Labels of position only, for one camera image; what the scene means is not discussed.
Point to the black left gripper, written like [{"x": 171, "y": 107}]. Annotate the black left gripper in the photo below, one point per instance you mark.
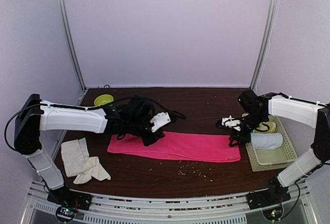
[{"x": 147, "y": 141}]

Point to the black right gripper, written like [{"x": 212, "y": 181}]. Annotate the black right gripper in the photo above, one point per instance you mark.
[{"x": 244, "y": 139}]

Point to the pink towel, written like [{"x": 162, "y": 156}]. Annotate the pink towel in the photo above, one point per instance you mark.
[{"x": 179, "y": 147}]

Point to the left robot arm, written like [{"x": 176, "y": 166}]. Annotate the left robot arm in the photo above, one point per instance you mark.
[{"x": 137, "y": 118}]

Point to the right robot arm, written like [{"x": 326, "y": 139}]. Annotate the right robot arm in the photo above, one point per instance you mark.
[{"x": 308, "y": 124}]

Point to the light blue rolled towel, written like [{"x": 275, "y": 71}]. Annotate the light blue rolled towel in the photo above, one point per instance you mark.
[{"x": 266, "y": 141}]

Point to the beige plastic basket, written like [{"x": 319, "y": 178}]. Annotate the beige plastic basket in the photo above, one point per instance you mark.
[{"x": 265, "y": 160}]

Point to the yellow rolled towel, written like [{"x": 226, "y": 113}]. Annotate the yellow rolled towel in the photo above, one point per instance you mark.
[{"x": 266, "y": 128}]

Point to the green bowl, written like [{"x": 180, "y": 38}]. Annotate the green bowl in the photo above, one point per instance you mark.
[{"x": 103, "y": 100}]

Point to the white crumpled towel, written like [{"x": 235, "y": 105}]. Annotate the white crumpled towel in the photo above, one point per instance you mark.
[{"x": 79, "y": 164}]

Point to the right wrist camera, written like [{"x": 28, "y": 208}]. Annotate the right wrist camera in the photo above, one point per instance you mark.
[{"x": 229, "y": 123}]

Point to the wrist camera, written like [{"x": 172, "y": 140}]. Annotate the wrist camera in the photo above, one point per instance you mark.
[
  {"x": 159, "y": 120},
  {"x": 229, "y": 123}
]

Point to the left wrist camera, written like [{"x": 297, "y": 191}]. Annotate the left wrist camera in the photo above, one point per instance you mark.
[{"x": 159, "y": 120}]

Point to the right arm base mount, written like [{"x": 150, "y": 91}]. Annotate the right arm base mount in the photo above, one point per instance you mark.
[{"x": 271, "y": 205}]

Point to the aluminium front rail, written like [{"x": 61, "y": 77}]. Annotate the aluminium front rail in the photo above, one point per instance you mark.
[{"x": 231, "y": 208}]

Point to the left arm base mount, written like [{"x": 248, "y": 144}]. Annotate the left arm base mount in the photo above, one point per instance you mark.
[{"x": 70, "y": 202}]

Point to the right aluminium frame post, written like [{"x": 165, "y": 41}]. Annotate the right aluminium frame post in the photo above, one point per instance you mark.
[{"x": 265, "y": 43}]

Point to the aluminium frame post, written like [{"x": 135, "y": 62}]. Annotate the aluminium frame post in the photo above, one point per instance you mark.
[
  {"x": 70, "y": 44},
  {"x": 265, "y": 43}
]

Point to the left aluminium frame post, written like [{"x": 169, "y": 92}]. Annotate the left aluminium frame post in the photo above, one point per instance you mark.
[{"x": 70, "y": 44}]

